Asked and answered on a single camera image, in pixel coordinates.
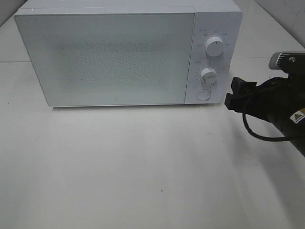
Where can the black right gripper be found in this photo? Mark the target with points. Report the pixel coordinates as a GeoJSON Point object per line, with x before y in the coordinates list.
{"type": "Point", "coordinates": [277, 100]}

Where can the white timer knob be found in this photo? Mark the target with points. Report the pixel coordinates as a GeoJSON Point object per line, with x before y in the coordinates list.
{"type": "Point", "coordinates": [208, 75]}

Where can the round white door button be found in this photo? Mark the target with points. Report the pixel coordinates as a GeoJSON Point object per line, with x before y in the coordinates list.
{"type": "Point", "coordinates": [203, 95]}

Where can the white microwave door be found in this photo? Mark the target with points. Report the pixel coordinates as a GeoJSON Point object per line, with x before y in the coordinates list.
{"type": "Point", "coordinates": [101, 60]}

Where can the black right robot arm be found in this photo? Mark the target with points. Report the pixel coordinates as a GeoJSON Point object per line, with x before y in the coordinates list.
{"type": "Point", "coordinates": [294, 133]}

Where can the upper white power knob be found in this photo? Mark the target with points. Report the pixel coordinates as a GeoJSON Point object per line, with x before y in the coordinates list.
{"type": "Point", "coordinates": [214, 46]}

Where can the white microwave oven body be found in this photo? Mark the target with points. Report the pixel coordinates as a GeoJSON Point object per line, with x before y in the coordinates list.
{"type": "Point", "coordinates": [212, 17]}

